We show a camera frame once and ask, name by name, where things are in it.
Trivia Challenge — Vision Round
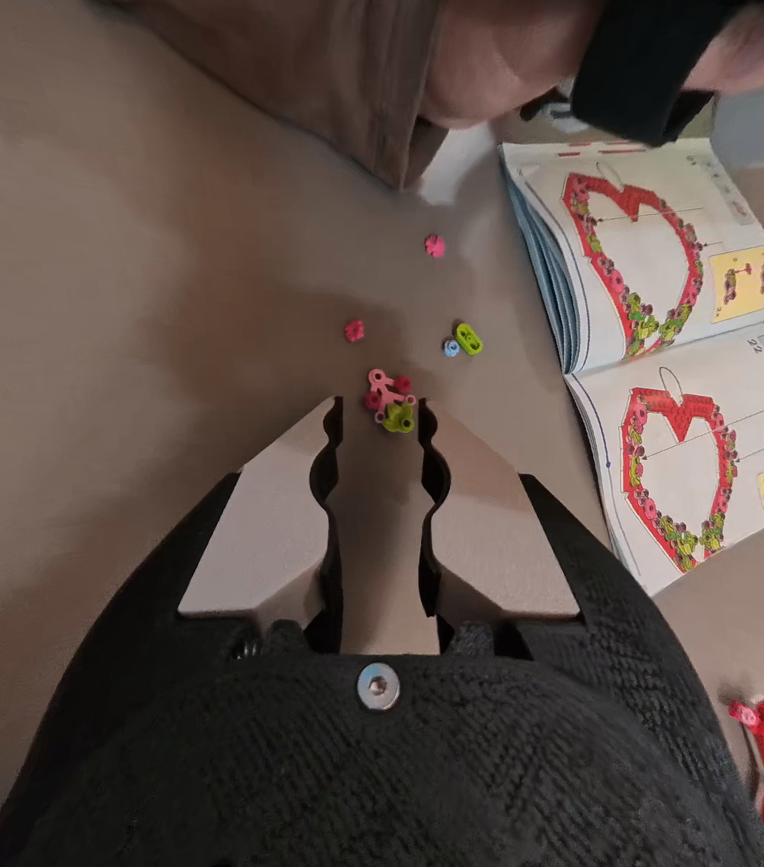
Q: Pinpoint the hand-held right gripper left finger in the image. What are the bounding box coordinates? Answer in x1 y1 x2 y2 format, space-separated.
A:
177 395 345 654

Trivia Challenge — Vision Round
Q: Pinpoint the lego instruction booklet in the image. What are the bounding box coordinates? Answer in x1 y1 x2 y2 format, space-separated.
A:
498 139 764 597

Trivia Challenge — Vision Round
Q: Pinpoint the pink and lime lego flower assembly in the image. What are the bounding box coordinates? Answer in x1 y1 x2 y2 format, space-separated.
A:
364 368 418 434

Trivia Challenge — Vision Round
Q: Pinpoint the person's left forearm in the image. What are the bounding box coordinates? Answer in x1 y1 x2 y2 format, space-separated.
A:
104 0 454 192

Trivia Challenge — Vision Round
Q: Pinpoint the person's left hand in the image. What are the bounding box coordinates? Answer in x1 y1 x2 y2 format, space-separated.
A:
422 0 764 131

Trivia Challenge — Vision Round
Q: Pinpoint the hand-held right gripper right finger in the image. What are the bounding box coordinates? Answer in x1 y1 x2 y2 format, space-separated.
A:
416 397 584 654

